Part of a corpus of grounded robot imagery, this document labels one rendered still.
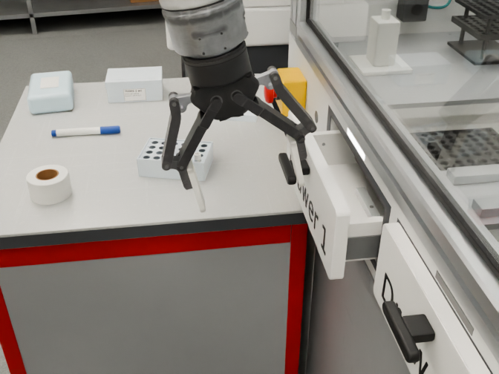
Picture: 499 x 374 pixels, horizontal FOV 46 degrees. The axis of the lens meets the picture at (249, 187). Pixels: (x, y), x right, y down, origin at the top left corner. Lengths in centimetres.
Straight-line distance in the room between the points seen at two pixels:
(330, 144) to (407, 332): 44
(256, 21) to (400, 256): 103
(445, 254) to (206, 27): 33
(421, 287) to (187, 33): 36
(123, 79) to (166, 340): 59
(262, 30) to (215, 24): 94
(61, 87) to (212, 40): 79
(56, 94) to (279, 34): 60
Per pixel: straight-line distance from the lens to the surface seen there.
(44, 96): 137
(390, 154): 71
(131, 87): 139
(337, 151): 97
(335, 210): 71
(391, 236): 67
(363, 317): 88
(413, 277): 63
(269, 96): 111
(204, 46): 66
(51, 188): 104
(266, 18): 158
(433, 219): 61
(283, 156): 84
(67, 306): 111
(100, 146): 122
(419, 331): 59
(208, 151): 109
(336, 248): 73
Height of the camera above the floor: 132
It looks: 32 degrees down
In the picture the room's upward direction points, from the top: straight up
